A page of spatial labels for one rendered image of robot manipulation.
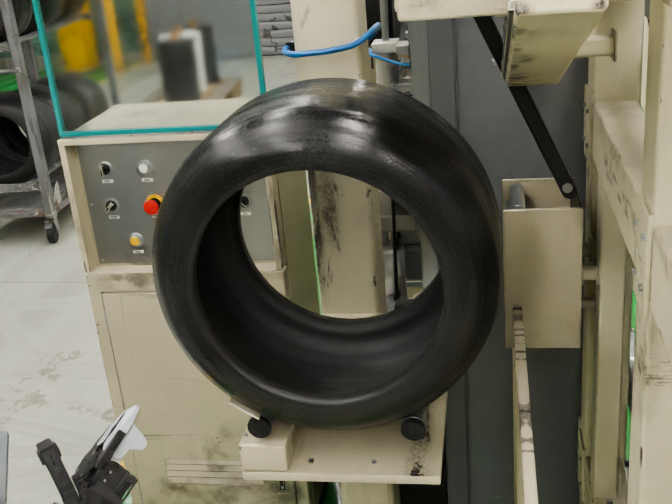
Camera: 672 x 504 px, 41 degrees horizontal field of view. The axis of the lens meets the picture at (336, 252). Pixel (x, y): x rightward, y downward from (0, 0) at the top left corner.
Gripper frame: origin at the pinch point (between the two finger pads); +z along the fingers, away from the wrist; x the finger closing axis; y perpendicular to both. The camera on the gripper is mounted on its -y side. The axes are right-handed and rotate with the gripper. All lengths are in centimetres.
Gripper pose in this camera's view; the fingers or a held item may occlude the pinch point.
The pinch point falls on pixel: (130, 409)
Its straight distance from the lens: 157.1
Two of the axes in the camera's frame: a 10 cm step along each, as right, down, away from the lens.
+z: 5.3, -7.9, 2.9
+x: 4.3, -0.4, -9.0
